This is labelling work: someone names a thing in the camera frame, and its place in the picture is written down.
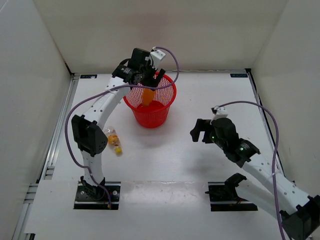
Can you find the orange plastic bottle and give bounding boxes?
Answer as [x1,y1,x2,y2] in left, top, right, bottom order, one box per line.
[142,88,156,107]

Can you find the small yellow-label plastic bottle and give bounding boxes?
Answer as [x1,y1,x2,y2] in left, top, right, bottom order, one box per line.
[103,126,123,156]

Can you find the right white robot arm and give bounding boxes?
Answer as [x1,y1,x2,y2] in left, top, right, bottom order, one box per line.
[190,117,320,240]

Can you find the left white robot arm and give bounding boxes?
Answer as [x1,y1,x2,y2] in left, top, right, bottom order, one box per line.
[71,48,166,201]

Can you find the red mesh plastic bin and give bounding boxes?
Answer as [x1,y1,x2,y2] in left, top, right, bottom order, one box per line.
[123,74,177,129]

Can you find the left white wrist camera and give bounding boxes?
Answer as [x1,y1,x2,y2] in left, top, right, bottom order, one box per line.
[149,47,166,70]

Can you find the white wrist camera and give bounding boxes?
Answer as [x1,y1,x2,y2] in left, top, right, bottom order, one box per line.
[211,106,228,121]
[149,47,166,70]

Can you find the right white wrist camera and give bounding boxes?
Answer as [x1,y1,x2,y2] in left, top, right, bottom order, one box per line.
[211,106,228,121]

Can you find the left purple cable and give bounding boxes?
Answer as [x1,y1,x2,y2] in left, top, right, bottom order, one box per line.
[65,45,180,210]

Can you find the right aluminium frame rail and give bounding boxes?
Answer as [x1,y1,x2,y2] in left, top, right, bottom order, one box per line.
[245,68,283,173]

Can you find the aluminium frame rail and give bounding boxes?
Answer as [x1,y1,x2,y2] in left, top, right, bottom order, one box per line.
[245,68,283,173]
[12,73,79,240]

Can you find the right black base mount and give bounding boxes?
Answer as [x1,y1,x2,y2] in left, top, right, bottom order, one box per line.
[205,182,258,212]

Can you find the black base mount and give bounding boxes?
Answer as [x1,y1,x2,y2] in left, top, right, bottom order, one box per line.
[73,181,121,211]
[205,182,258,212]

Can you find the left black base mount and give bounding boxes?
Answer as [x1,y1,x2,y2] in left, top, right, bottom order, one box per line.
[73,181,121,211]

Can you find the left aluminium frame rail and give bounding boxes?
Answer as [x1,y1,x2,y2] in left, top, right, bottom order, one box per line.
[12,73,79,240]

